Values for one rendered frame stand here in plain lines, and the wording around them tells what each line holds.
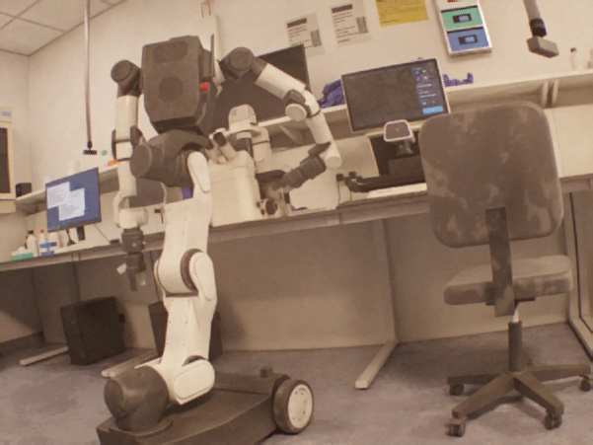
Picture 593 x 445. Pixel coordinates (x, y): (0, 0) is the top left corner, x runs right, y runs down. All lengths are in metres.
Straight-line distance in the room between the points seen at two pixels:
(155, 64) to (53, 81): 2.85
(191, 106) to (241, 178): 0.52
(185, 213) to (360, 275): 1.29
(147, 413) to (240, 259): 1.68
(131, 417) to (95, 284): 2.40
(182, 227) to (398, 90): 1.07
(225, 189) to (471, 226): 1.07
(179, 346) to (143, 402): 0.28
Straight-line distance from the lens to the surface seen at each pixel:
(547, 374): 1.69
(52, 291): 4.20
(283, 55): 2.77
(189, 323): 1.59
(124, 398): 1.40
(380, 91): 2.12
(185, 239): 1.60
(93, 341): 3.28
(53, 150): 4.30
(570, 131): 2.62
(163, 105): 1.64
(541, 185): 1.32
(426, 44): 2.83
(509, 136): 1.33
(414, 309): 2.64
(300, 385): 1.69
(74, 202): 3.20
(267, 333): 2.93
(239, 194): 2.01
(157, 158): 1.55
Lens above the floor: 0.72
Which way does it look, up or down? 1 degrees down
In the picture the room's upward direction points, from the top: 8 degrees counter-clockwise
